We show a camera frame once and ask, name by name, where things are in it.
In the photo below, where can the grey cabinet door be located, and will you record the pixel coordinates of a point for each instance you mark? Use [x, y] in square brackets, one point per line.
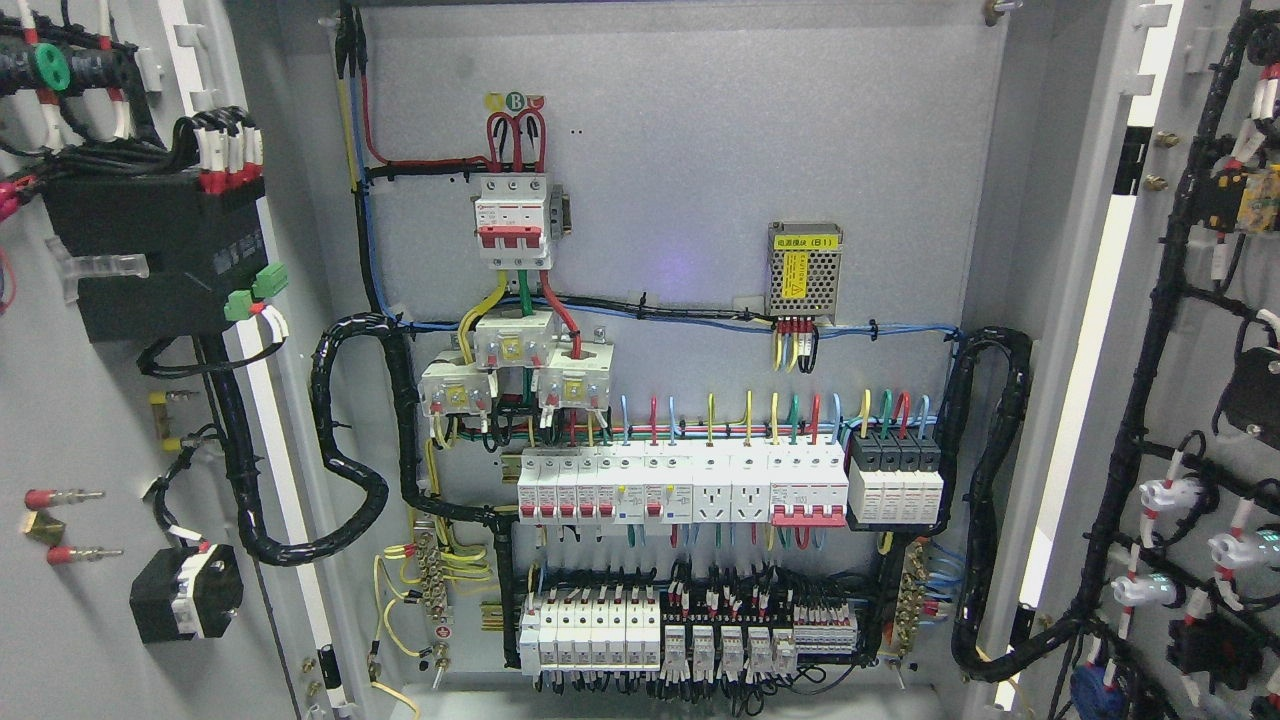
[1197, 364]
[75, 416]

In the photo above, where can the white current transformers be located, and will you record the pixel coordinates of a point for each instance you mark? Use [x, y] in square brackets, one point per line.
[511, 353]

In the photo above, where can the white socket and breaker row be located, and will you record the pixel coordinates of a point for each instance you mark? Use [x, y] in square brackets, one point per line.
[684, 483]

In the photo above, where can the metal mesh power supply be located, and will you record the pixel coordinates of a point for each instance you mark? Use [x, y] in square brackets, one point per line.
[804, 263]

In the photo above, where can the white red main breaker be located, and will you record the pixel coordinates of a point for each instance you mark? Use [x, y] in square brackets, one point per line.
[515, 221]

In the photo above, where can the black white surge protector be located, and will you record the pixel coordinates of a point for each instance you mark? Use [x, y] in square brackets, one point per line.
[894, 481]

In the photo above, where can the lower relay terminal row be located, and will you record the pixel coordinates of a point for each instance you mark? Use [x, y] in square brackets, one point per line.
[685, 636]

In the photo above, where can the brass ground terminal bar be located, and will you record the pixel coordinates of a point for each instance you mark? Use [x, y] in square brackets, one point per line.
[432, 545]

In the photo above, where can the black digital power meter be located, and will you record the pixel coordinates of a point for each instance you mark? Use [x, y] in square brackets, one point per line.
[158, 256]

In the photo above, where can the yellow terminal post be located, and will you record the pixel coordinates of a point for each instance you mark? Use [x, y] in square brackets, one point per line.
[159, 402]

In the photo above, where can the white rotary selector switch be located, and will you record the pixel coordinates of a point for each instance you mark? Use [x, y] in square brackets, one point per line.
[186, 593]

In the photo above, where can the red terminal post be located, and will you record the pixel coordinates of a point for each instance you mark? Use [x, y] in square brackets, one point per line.
[41, 526]

